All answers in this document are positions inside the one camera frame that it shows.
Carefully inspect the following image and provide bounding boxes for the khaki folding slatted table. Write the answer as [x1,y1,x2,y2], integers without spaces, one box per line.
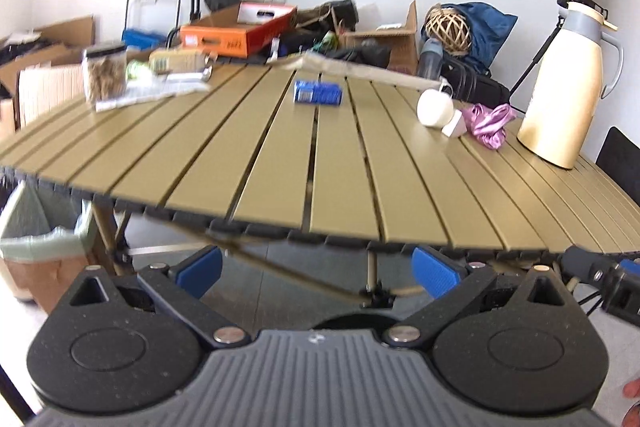
[0,52,640,310]

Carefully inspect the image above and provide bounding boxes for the dark green bag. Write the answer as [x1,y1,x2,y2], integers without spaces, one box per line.
[295,0,360,30]

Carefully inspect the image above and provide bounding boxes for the beige carton box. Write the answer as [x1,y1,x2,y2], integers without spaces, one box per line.
[148,48,218,72]

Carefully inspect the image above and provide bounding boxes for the woven rattan ball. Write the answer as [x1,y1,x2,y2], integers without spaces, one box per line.
[425,6,473,56]

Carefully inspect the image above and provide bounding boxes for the white cup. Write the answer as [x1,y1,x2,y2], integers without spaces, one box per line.
[416,88,455,128]

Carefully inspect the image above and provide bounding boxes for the small blue box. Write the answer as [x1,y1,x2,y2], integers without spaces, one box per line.
[293,80,344,106]

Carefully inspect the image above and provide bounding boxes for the cardboard box with green liner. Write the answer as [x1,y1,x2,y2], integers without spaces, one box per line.
[0,179,116,315]

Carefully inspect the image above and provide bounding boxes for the white and orange box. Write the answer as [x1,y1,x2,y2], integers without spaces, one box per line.
[237,2,297,24]

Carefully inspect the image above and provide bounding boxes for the black round bin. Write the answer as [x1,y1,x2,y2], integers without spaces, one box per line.
[315,313,401,333]

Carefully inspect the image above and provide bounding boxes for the black cloth pouch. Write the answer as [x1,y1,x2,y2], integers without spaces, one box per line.
[327,41,392,68]

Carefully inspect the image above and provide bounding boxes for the blue fabric bag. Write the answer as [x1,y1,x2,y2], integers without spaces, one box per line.
[440,2,518,75]

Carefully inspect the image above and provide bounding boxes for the black folding chair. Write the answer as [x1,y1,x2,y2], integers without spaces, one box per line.
[595,126,640,192]

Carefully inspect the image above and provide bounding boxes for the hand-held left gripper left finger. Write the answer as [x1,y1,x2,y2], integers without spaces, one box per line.
[62,245,251,349]

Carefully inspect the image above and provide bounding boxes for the silver foil pouch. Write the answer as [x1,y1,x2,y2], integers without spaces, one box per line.
[167,66,213,82]

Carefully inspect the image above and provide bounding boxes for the orange cardboard box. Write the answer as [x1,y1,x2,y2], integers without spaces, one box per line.
[179,2,298,58]

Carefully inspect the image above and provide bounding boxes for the beige folding wagon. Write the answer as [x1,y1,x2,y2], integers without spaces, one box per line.
[267,49,451,90]

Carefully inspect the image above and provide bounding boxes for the grey blue water bottle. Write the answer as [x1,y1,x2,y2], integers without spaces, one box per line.
[416,37,444,80]

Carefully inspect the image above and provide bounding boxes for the brown open cardboard box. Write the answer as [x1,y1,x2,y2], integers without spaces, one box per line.
[342,0,420,75]

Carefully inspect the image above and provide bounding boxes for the person's right hand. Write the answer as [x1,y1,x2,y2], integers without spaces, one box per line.
[621,377,640,427]

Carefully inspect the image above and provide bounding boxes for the black duffel bag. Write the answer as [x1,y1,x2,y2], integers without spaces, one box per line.
[440,57,511,105]

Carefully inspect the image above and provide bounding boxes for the pink satin scrunchie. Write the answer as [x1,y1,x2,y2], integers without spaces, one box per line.
[462,103,517,152]

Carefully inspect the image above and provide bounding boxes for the clear jar with black lid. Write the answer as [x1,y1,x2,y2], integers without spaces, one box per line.
[81,43,128,104]

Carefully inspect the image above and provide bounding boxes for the black camera tripod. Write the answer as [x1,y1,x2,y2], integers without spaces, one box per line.
[507,0,608,100]

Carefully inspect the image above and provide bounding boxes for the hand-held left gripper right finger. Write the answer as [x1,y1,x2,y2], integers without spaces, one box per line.
[382,245,576,349]

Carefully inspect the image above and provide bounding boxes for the printed paper sheet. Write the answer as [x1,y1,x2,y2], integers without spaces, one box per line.
[95,74,211,112]

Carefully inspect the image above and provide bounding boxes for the white foam wedge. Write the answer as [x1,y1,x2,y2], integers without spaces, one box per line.
[441,108,467,138]

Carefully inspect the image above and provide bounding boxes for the yellow thermos jug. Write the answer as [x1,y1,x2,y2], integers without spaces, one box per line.
[516,0,626,170]

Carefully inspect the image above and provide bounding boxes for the small green bottle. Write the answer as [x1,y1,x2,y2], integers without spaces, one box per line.
[126,59,153,82]

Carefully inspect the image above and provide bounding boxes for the blue crate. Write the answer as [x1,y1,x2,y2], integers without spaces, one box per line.
[122,28,168,50]

